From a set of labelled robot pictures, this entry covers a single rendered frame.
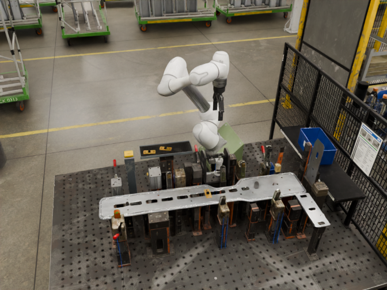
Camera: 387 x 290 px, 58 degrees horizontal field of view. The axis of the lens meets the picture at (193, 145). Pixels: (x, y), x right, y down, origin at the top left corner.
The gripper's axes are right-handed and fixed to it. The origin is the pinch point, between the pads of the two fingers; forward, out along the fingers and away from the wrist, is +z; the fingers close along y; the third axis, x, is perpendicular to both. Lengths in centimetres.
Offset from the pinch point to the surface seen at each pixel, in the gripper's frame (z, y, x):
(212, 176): 49.6, 4.5, -2.1
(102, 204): 46, 22, -79
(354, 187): 43, 41, 87
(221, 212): 43, 46, -8
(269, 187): 46, 27, 32
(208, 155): 28.6, 6.5, -6.5
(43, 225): 146, -64, -150
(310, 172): 40, 24, 62
